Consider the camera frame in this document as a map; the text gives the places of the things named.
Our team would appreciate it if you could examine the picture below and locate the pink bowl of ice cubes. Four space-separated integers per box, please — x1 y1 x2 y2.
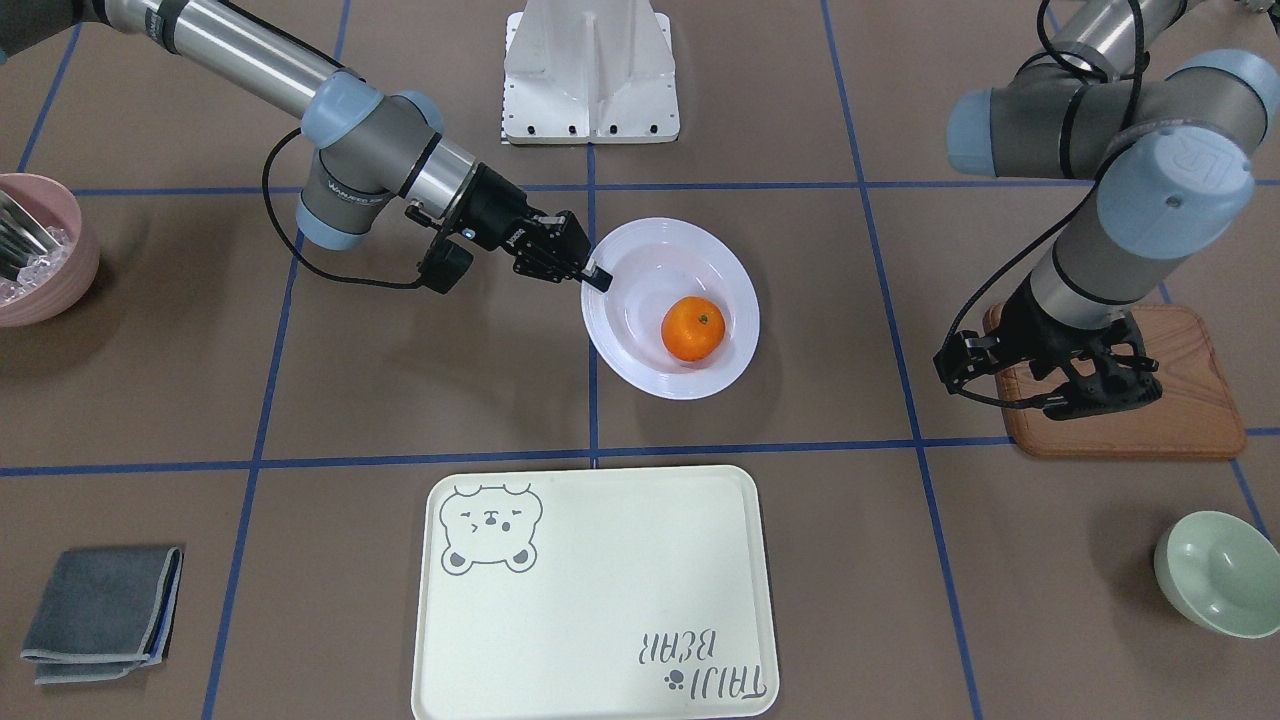
1 173 101 329

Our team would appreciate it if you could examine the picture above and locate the cream bear serving tray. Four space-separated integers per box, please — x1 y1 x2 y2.
410 465 781 719

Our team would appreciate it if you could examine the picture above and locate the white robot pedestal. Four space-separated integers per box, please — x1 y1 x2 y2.
500 1 681 146

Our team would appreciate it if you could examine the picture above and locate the orange fruit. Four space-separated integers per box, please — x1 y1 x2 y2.
660 296 726 363

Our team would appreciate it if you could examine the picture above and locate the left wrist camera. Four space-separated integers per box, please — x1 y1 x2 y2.
932 331 1002 395

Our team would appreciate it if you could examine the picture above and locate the metal scoop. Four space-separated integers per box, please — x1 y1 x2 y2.
1 190 58 282

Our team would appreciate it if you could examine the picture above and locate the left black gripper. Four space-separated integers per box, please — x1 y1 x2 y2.
995 281 1164 421

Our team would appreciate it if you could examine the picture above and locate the folded grey cloth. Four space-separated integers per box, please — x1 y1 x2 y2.
20 546 184 685

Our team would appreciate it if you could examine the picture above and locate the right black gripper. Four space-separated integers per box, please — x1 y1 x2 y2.
462 165 614 293

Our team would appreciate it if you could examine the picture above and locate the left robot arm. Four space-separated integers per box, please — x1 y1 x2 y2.
933 1 1277 420

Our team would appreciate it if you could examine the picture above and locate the green ceramic bowl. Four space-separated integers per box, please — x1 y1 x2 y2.
1153 510 1279 639

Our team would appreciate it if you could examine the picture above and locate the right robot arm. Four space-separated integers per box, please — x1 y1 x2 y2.
3 1 612 293

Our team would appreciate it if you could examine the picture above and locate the white round plate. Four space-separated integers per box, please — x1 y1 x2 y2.
581 217 760 400

